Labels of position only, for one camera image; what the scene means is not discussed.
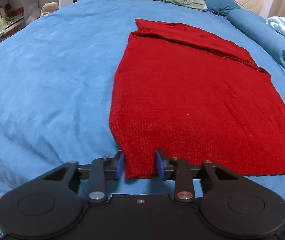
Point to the blue duvet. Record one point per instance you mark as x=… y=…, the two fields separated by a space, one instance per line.
x=255 y=27

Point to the beige handbag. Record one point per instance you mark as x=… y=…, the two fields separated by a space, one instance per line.
x=49 y=8

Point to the red knit sweater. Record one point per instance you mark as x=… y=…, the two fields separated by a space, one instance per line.
x=195 y=96

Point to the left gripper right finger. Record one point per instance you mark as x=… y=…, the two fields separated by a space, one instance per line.
x=179 y=171

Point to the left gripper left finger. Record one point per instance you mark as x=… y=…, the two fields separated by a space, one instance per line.
x=101 y=170

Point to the dark blue pillow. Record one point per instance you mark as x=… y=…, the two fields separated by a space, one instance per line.
x=221 y=7

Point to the blue bed sheet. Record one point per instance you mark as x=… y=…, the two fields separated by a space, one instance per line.
x=56 y=79

